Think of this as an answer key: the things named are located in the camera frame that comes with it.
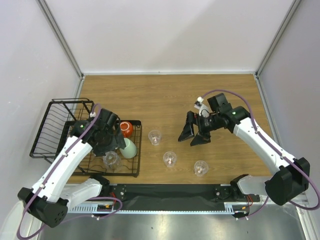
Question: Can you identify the small orange mug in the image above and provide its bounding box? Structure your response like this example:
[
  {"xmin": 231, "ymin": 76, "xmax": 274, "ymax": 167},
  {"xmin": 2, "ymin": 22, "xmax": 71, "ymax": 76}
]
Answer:
[{"xmin": 120, "ymin": 121, "xmax": 134, "ymax": 138}]

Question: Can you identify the clear faceted glass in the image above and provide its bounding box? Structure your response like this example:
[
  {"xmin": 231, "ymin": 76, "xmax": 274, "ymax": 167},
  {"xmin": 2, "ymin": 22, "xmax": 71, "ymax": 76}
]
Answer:
[{"xmin": 102, "ymin": 151, "xmax": 122, "ymax": 171}]

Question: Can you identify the pale green cup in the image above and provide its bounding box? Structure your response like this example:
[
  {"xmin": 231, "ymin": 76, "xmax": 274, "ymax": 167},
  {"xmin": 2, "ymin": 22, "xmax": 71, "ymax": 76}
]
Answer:
[{"xmin": 120, "ymin": 138, "xmax": 138, "ymax": 159}]

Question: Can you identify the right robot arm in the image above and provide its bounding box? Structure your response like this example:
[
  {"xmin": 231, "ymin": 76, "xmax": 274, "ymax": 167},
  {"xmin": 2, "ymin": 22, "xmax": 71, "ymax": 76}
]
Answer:
[{"xmin": 178, "ymin": 93, "xmax": 310, "ymax": 206}]

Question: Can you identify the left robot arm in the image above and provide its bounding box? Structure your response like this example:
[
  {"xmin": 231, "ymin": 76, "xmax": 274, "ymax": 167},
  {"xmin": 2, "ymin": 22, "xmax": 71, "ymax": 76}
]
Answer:
[{"xmin": 17, "ymin": 108, "xmax": 126, "ymax": 228}]

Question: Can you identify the clear plastic cup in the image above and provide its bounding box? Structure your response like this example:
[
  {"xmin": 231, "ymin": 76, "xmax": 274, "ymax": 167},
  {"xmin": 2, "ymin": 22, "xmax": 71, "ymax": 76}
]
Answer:
[
  {"xmin": 194, "ymin": 160, "xmax": 209, "ymax": 177},
  {"xmin": 163, "ymin": 151, "xmax": 177, "ymax": 167},
  {"xmin": 148, "ymin": 130, "xmax": 162, "ymax": 146}
]

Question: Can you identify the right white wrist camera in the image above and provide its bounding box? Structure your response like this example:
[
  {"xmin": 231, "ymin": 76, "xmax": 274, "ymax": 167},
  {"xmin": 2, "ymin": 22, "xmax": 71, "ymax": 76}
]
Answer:
[{"xmin": 194, "ymin": 96, "xmax": 210, "ymax": 118}]

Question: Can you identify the black wire dish rack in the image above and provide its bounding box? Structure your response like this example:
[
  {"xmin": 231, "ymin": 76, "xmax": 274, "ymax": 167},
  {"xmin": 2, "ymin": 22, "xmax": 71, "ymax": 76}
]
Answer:
[{"xmin": 29, "ymin": 98, "xmax": 141, "ymax": 178}]

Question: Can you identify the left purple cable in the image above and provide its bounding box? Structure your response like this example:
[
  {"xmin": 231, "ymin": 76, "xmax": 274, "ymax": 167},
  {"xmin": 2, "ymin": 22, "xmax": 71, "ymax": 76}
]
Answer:
[{"xmin": 16, "ymin": 103, "xmax": 103, "ymax": 240}]

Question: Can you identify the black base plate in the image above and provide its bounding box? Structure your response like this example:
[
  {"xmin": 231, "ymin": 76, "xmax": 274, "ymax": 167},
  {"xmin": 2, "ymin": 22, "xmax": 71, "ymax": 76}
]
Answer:
[{"xmin": 110, "ymin": 184, "xmax": 260, "ymax": 205}]

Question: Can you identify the white slotted cable duct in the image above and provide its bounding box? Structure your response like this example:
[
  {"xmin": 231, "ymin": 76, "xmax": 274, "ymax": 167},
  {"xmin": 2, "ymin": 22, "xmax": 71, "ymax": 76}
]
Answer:
[{"xmin": 68, "ymin": 201, "xmax": 249, "ymax": 215}]

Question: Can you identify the aluminium frame rail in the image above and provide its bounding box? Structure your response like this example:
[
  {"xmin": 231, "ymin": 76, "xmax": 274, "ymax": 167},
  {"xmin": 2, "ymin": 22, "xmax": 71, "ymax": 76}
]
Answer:
[{"xmin": 34, "ymin": 0, "xmax": 85, "ymax": 78}]

